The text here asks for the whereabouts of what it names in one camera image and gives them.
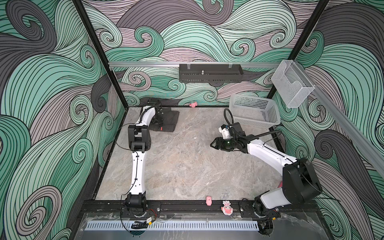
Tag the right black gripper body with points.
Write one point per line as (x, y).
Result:
(226, 144)

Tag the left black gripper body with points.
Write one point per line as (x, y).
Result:
(156, 120)

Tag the dark grey striped shirt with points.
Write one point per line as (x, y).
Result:
(172, 118)

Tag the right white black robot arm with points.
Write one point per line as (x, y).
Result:
(300, 182)

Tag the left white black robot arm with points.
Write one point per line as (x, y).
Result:
(139, 140)

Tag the small pink pig toy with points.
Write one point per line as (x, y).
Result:
(193, 105)

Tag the white plastic mesh basket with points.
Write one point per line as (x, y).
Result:
(254, 111)

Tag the small pink front toy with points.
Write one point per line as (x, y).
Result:
(208, 200)

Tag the pink white doll figure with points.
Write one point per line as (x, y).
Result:
(227, 208)

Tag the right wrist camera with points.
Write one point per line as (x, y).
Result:
(225, 131)

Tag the black perforated wall shelf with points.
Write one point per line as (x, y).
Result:
(210, 73)

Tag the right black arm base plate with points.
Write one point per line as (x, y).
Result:
(255, 210)

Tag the clear plastic wall holder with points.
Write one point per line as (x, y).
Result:
(292, 83)

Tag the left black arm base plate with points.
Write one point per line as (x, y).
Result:
(153, 208)

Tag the aluminium right rail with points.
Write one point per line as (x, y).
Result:
(356, 102)

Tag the white slotted cable duct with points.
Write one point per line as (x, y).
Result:
(177, 225)

